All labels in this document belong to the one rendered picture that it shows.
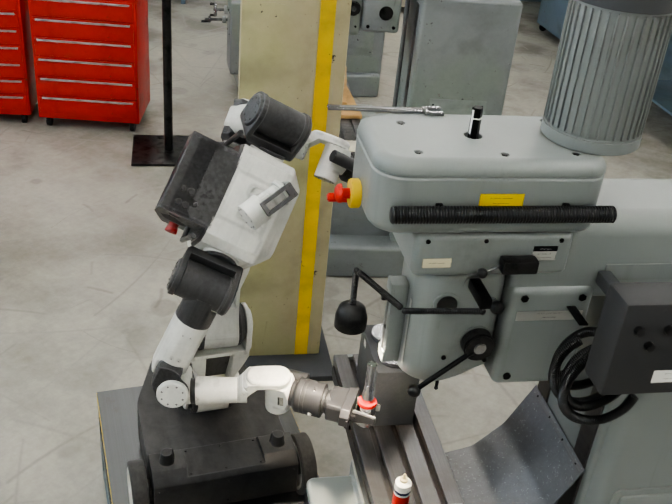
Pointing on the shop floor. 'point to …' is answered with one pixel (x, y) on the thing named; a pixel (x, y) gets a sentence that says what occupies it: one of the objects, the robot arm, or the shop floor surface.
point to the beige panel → (297, 55)
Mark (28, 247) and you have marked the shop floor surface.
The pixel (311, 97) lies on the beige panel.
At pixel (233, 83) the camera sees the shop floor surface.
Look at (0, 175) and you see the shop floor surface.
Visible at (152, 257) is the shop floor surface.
